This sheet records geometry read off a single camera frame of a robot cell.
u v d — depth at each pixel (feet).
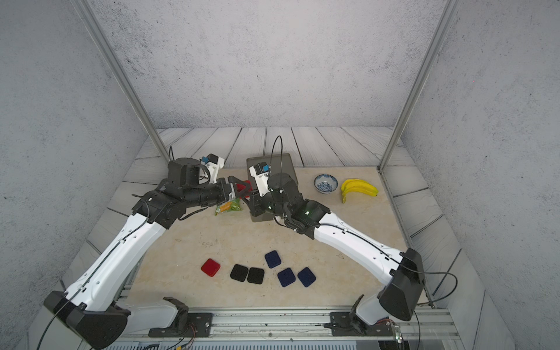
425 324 2.42
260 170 1.94
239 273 2.78
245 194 2.02
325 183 3.65
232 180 1.98
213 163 2.03
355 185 3.54
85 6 2.29
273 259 2.87
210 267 2.82
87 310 1.23
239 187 2.02
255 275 2.71
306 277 2.71
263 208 2.04
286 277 2.73
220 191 1.95
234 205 3.25
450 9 2.30
